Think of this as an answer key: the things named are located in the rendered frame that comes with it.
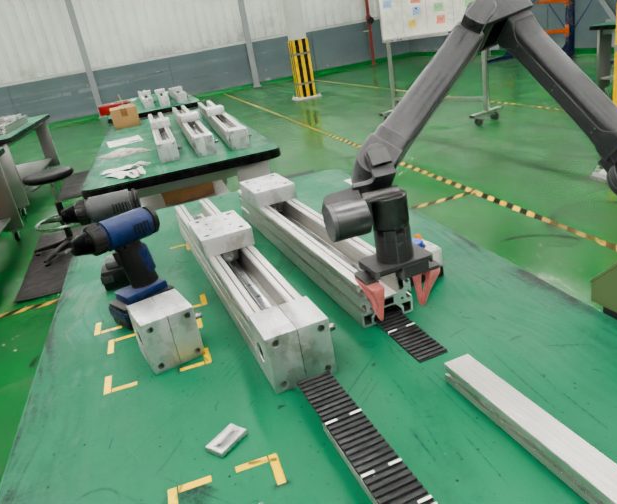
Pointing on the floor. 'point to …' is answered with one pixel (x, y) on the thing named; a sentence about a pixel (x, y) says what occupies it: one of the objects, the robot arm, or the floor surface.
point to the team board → (397, 23)
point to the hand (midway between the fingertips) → (401, 307)
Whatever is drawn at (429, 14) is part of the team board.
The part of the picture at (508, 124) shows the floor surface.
